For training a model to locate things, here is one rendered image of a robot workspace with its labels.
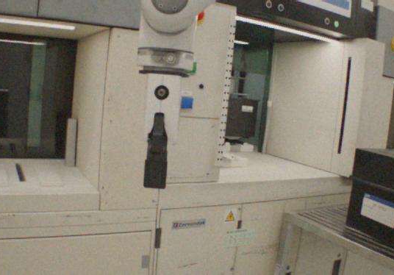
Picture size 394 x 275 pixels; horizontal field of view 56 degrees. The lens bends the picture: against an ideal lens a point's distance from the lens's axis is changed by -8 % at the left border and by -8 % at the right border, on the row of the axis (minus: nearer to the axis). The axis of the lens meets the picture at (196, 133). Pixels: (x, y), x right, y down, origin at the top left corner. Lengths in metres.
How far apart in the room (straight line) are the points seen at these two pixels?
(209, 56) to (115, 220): 0.53
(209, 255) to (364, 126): 0.75
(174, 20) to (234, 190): 0.83
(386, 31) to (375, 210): 0.80
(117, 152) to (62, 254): 0.31
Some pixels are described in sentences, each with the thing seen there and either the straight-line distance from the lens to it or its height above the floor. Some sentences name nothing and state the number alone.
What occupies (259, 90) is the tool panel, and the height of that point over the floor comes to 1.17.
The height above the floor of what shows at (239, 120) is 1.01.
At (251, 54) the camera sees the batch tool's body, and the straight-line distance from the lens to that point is 1.85.
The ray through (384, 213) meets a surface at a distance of 1.22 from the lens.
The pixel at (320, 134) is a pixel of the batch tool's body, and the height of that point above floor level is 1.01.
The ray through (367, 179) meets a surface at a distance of 1.25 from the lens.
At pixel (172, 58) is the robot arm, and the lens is 0.55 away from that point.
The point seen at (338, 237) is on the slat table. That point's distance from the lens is 1.22.
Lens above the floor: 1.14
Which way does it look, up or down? 6 degrees down
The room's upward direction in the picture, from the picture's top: 5 degrees clockwise
